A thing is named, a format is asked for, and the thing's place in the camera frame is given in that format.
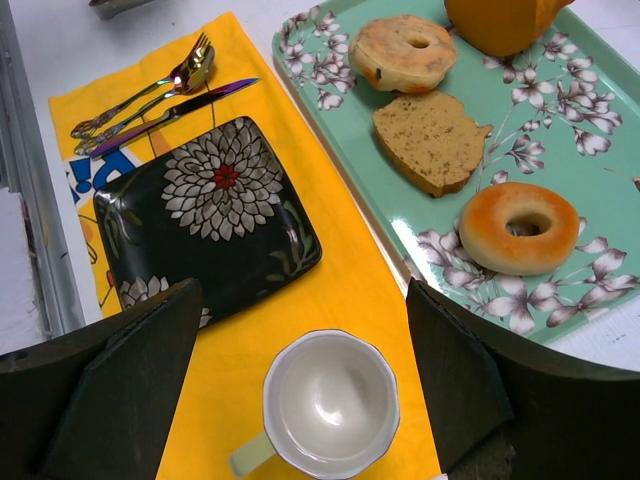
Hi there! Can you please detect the brown bread slice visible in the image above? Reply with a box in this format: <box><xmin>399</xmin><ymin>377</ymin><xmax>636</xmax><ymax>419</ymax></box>
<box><xmin>373</xmin><ymin>90</ymin><xmax>493</xmax><ymax>198</ymax></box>

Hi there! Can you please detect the iridescent spoon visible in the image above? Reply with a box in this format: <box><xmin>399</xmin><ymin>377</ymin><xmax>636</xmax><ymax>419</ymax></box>
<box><xmin>70</xmin><ymin>37</ymin><xmax>215</xmax><ymax>155</ymax></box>

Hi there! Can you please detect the white and green mug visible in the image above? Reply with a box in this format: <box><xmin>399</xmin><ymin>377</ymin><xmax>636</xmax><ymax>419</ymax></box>
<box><xmin>230</xmin><ymin>329</ymin><xmax>400</xmax><ymax>479</ymax></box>

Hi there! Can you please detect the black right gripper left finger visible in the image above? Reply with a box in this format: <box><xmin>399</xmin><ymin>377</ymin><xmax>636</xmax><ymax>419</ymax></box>
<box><xmin>1</xmin><ymin>279</ymin><xmax>202</xmax><ymax>479</ymax></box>

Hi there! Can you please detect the iridescent fork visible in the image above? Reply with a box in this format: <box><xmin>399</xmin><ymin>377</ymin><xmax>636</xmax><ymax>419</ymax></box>
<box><xmin>70</xmin><ymin>33</ymin><xmax>210</xmax><ymax>139</ymax></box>

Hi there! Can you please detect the golden plain bagel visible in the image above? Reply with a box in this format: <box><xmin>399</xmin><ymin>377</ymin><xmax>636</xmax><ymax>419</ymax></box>
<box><xmin>459</xmin><ymin>182</ymin><xmax>580</xmax><ymax>276</ymax></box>

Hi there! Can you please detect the yellow printed placemat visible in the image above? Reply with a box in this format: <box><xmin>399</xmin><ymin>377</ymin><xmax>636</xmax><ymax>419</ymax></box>
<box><xmin>48</xmin><ymin>11</ymin><xmax>441</xmax><ymax>480</ymax></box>

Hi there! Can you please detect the speckled raisin bagel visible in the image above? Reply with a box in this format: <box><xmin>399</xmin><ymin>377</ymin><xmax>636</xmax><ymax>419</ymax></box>
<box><xmin>348</xmin><ymin>14</ymin><xmax>458</xmax><ymax>94</ymax></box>

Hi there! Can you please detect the iridescent table knife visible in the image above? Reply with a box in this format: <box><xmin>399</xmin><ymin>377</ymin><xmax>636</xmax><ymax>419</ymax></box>
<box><xmin>88</xmin><ymin>77</ymin><xmax>260</xmax><ymax>158</ymax></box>

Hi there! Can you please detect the mint floral serving tray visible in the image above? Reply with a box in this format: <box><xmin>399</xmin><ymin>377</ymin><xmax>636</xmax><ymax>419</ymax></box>
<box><xmin>272</xmin><ymin>1</ymin><xmax>639</xmax><ymax>344</ymax></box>

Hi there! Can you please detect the orange brioche loaf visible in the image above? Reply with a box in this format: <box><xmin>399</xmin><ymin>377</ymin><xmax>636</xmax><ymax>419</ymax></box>
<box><xmin>444</xmin><ymin>0</ymin><xmax>573</xmax><ymax>57</ymax></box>

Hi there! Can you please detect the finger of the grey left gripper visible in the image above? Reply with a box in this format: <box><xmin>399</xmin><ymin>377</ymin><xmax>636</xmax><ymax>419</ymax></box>
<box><xmin>89</xmin><ymin>0</ymin><xmax>150</xmax><ymax>20</ymax></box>

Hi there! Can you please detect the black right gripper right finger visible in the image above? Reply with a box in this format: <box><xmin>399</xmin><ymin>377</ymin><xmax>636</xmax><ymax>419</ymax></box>
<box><xmin>406</xmin><ymin>279</ymin><xmax>639</xmax><ymax>479</ymax></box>

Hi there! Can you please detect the black floral square plate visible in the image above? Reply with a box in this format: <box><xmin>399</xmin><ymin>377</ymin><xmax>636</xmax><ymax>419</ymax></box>
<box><xmin>94</xmin><ymin>116</ymin><xmax>322</xmax><ymax>326</ymax></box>

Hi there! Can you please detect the aluminium table edge rail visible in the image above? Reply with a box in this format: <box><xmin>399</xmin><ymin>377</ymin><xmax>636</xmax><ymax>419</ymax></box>
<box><xmin>1</xmin><ymin>1</ymin><xmax>84</xmax><ymax>338</ymax></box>

